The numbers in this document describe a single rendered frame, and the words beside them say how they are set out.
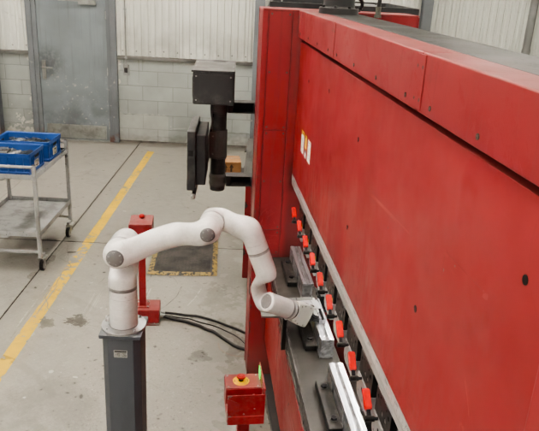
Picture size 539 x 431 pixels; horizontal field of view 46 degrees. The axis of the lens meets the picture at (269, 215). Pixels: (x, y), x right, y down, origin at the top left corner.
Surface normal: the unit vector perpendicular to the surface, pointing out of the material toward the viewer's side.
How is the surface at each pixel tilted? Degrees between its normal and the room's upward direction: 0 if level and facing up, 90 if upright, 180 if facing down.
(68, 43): 90
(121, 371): 90
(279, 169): 90
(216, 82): 90
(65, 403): 0
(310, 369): 0
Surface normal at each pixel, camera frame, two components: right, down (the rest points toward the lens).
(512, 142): -0.99, -0.01
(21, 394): 0.05, -0.94
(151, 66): 0.00, 0.35
